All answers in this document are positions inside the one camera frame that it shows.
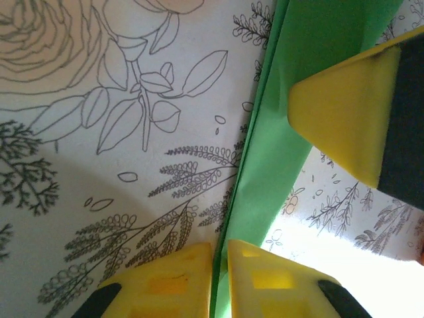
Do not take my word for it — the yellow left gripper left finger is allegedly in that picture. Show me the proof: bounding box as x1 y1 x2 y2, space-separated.
70 241 213 318

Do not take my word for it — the floral printed tablecloth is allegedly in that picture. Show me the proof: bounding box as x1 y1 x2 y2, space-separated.
0 0 424 318

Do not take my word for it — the green cloth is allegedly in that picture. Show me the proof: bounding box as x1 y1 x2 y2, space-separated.
207 0 405 318

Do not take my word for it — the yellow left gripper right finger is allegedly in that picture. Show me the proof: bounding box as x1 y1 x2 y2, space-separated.
226 238 370 318

